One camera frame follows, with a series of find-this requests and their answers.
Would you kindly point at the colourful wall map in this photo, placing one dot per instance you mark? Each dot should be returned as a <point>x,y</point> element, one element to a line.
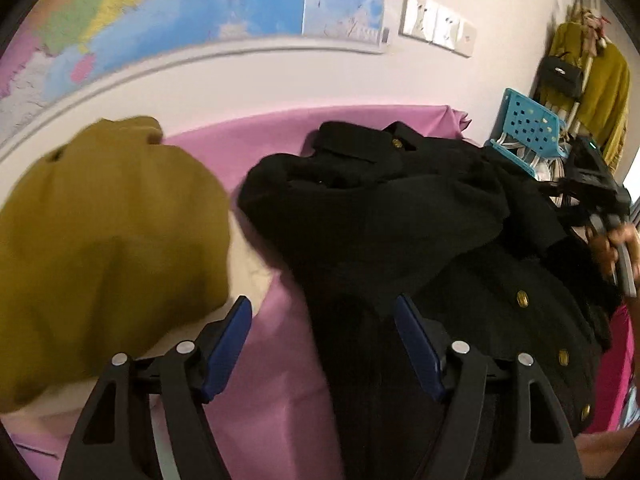
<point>64,44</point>

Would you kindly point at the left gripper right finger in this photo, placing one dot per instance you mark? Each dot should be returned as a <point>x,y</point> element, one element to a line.
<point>502,419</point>

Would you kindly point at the white wall socket panel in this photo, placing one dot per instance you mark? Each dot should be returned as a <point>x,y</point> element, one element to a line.
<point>433,23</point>

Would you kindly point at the hanging mustard coat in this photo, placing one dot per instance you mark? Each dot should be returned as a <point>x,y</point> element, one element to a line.
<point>602,111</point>

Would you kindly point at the person's right hand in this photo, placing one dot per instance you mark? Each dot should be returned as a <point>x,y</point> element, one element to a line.
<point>604,247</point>

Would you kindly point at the black handbag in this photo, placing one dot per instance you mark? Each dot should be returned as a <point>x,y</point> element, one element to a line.
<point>562,76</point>

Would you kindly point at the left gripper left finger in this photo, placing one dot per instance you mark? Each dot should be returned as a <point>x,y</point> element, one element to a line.
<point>114,435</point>

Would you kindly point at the pink bed sheet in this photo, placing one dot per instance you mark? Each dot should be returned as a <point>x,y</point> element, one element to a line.
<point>274,420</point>

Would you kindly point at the red cloth item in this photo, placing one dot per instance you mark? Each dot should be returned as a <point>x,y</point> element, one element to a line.
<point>614,375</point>

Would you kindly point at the blue perforated plastic rack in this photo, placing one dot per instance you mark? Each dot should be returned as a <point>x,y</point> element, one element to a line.
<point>529,135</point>

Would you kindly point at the mustard yellow folded garment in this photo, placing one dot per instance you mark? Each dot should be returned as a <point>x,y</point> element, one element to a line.
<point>108,243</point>

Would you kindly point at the black coat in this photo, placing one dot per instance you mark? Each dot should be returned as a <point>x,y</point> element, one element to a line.
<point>370,215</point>

